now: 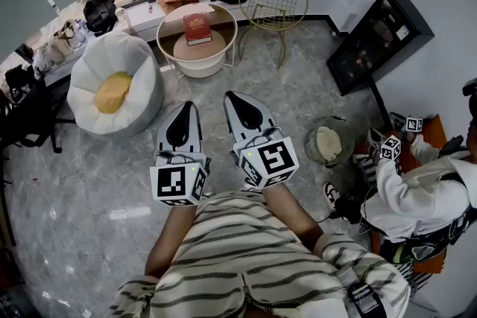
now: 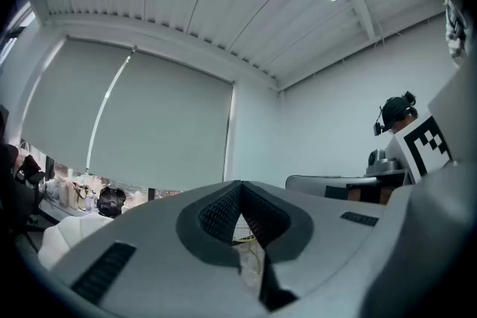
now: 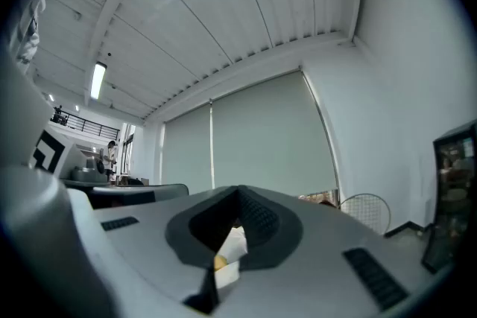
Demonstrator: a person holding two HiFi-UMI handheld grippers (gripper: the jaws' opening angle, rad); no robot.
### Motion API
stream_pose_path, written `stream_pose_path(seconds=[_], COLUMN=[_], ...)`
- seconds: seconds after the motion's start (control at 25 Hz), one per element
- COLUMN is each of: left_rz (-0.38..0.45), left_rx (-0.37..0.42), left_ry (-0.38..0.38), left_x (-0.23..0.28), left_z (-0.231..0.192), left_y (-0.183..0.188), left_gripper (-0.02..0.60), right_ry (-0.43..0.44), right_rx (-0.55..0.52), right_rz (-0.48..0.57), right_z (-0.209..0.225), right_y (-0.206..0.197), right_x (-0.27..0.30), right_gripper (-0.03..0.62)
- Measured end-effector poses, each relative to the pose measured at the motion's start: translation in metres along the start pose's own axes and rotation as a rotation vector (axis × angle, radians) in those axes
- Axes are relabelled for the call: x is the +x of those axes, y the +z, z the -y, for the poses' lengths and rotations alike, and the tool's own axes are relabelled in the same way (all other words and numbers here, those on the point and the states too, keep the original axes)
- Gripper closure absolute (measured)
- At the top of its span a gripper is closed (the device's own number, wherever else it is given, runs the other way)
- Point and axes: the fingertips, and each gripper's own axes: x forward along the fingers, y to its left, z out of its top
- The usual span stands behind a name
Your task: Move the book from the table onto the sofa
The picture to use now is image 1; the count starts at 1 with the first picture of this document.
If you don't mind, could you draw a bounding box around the cream cloth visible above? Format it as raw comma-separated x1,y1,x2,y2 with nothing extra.
315,125,343,163

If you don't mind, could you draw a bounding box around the black bag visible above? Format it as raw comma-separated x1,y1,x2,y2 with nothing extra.
82,0,119,36

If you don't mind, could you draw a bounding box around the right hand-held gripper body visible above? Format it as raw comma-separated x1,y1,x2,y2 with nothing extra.
233,125,300,191

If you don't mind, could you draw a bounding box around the white flower-shaped beanbag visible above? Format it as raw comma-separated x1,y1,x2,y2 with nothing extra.
66,31,164,136

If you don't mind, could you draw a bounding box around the round beige side table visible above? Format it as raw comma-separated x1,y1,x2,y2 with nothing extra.
155,2,239,79

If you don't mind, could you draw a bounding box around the person's left forearm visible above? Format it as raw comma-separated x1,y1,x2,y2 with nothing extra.
144,203,198,279

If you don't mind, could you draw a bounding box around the black office chair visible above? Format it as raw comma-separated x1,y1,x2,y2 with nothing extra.
0,65,75,157

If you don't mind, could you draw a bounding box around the person's striped shirt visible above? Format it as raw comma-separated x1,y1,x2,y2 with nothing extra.
107,191,413,318

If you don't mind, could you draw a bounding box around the black glass cabinet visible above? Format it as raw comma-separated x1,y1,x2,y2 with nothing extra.
326,0,435,97

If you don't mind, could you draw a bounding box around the white window ledge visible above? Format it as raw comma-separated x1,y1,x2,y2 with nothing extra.
35,0,254,86

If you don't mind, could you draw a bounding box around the grey-green mesh basket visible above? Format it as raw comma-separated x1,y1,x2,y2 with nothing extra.
304,116,356,168

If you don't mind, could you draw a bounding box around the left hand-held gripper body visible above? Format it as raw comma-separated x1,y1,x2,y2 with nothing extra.
149,150,212,206

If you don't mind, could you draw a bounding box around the grey strap black buckle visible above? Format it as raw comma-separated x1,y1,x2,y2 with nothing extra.
333,262,392,318

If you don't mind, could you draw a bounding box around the red book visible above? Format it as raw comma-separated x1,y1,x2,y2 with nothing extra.
182,10,212,47

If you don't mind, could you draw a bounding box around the black white striped cloth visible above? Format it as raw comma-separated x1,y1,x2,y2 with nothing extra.
353,151,379,194

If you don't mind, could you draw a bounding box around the beige tote bag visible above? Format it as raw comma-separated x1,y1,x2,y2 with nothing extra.
45,19,85,65

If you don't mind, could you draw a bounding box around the clear water bottle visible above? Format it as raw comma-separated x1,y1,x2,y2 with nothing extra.
74,20,89,43

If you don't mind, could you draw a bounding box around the person's right forearm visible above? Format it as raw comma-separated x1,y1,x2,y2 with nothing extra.
262,184,323,255

